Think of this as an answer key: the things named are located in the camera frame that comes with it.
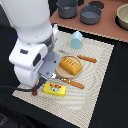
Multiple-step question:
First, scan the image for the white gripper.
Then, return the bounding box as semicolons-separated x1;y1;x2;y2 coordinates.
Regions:
9;23;61;88

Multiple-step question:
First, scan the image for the yellow butter box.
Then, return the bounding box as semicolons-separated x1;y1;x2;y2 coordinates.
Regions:
43;83;66;96

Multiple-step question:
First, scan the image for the orange bread loaf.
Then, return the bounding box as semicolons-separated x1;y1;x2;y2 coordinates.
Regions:
59;57;82;75

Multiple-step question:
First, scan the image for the light blue milk carton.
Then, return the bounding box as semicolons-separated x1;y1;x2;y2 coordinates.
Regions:
71;31;82;49

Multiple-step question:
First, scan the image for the brown sausage stick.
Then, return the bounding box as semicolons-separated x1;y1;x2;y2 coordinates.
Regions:
32;87;37;96

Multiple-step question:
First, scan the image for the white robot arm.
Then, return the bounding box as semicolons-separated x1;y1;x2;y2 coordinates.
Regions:
0;0;61;87

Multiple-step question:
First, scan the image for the round wooden plate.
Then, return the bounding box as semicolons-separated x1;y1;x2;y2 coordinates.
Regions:
56;55;82;78

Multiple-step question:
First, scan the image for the dark grey pot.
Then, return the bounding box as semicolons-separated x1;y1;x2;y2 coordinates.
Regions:
56;0;78;19

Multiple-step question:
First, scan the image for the beige woven placemat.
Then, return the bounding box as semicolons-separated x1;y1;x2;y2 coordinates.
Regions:
13;32;114;128

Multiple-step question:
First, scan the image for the dark grey pan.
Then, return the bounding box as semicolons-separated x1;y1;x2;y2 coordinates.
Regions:
80;2;102;25

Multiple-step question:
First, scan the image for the pink tray mat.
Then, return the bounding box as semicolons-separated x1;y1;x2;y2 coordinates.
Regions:
50;0;128;42

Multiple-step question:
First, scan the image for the black pot lid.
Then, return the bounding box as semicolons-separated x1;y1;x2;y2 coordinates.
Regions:
89;1;104;9

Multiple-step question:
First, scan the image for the beige bowl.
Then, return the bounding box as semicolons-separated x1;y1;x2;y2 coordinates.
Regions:
117;4;128;30

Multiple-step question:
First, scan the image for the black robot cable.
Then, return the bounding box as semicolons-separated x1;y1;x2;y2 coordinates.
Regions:
0;78;51;94

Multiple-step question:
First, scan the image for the knife with wooden handle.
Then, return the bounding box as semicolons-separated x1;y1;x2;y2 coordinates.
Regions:
59;50;97;63

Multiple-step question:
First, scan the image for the fork with wooden handle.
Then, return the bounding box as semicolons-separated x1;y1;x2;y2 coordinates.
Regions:
51;75;84;89

